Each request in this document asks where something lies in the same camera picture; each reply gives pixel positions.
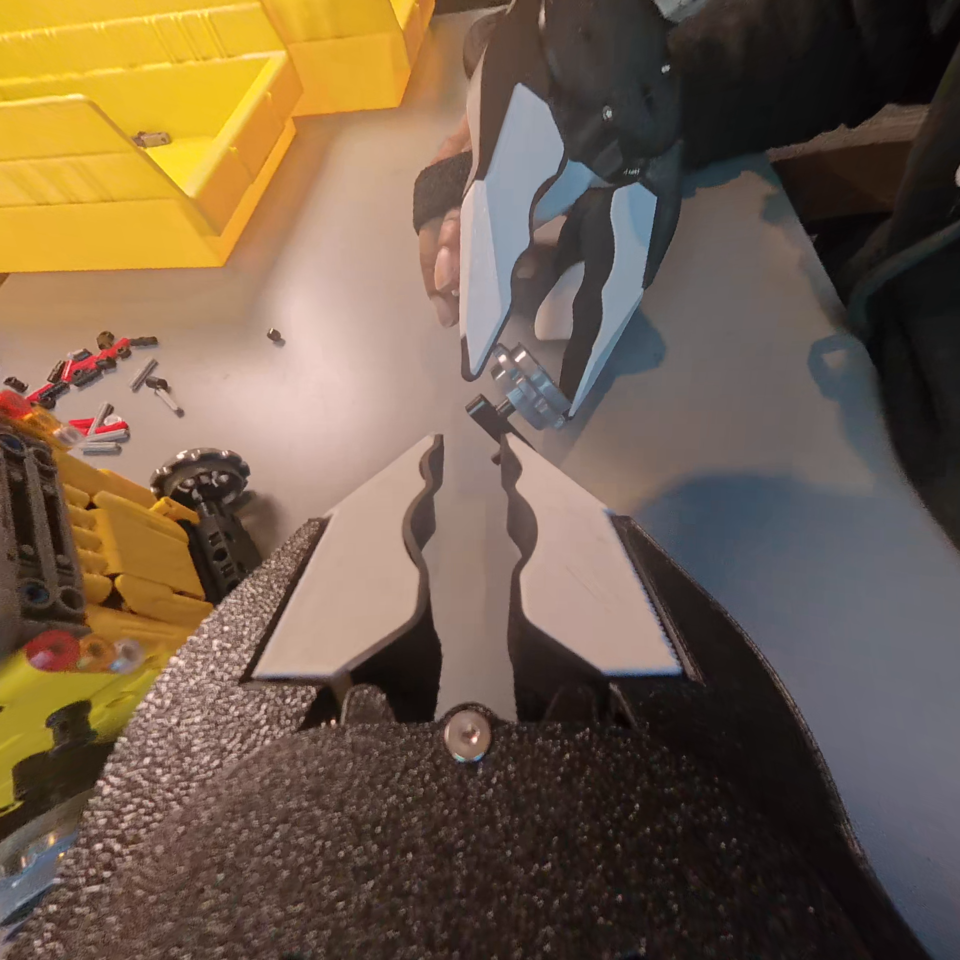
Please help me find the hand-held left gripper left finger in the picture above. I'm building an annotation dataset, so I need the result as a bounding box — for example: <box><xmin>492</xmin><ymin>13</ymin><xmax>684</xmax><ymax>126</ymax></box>
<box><xmin>249</xmin><ymin>433</ymin><xmax>445</xmax><ymax>725</ymax></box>

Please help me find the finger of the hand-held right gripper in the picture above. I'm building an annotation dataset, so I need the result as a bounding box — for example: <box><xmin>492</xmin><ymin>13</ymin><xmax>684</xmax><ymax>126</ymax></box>
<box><xmin>457</xmin><ymin>82</ymin><xmax>569</xmax><ymax>381</ymax></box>
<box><xmin>562</xmin><ymin>180</ymin><xmax>663</xmax><ymax>420</ymax></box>

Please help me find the black brick beam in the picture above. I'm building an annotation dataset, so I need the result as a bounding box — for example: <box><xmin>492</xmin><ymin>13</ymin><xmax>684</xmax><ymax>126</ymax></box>
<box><xmin>465</xmin><ymin>397</ymin><xmax>537</xmax><ymax>451</ymax></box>

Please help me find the pile of small brick parts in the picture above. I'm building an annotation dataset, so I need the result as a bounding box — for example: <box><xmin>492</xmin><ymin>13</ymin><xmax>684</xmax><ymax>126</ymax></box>
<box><xmin>0</xmin><ymin>330</ymin><xmax>160</xmax><ymax>457</ymax></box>

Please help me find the yellow brick toy truck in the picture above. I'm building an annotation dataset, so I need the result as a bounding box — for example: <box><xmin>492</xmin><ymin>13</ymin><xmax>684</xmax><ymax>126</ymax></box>
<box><xmin>0</xmin><ymin>408</ymin><xmax>252</xmax><ymax>886</ymax></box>

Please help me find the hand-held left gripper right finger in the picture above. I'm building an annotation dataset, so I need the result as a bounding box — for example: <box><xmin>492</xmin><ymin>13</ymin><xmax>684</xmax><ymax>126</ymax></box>
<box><xmin>498</xmin><ymin>433</ymin><xmax>685</xmax><ymax>725</ymax></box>

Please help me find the pale grey desk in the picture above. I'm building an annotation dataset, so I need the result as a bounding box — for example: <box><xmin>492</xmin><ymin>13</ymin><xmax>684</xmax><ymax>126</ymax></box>
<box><xmin>0</xmin><ymin>15</ymin><xmax>960</xmax><ymax>960</ymax></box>

